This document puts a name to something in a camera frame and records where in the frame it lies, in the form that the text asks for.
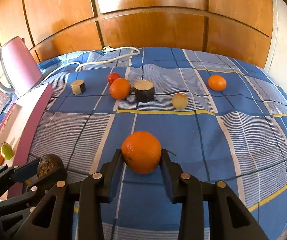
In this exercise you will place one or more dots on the beige round fruit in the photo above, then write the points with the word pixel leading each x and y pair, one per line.
pixel 180 101

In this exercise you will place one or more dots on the wooden wardrobe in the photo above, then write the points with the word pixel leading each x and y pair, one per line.
pixel 241 29

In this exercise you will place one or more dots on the dark wrinkled passion fruit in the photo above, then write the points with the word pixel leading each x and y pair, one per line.
pixel 47 163

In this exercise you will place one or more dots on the small orange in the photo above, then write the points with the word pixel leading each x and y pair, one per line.
pixel 217 83

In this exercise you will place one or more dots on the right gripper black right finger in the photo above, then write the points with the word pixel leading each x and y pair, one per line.
pixel 228 216

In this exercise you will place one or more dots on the large dark eggplant chunk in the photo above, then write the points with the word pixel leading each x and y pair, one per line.
pixel 144 91

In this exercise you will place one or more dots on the red tomato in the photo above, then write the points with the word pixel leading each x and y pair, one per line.
pixel 112 77

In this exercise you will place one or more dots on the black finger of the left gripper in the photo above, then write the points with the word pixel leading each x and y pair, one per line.
pixel 46 183
pixel 26 171

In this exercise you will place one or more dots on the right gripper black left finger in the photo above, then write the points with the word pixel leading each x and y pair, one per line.
pixel 52 218

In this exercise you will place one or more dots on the small eggplant chunk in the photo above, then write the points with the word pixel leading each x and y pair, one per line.
pixel 78 87

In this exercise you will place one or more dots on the pink electric kettle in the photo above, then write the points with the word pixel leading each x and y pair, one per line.
pixel 19 68

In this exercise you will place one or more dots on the blue plaid tablecloth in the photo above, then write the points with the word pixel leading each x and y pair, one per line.
pixel 238 135

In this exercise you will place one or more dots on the pink rimmed white tray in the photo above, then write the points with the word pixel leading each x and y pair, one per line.
pixel 20 123

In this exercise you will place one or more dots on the large orange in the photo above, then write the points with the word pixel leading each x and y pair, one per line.
pixel 141 151

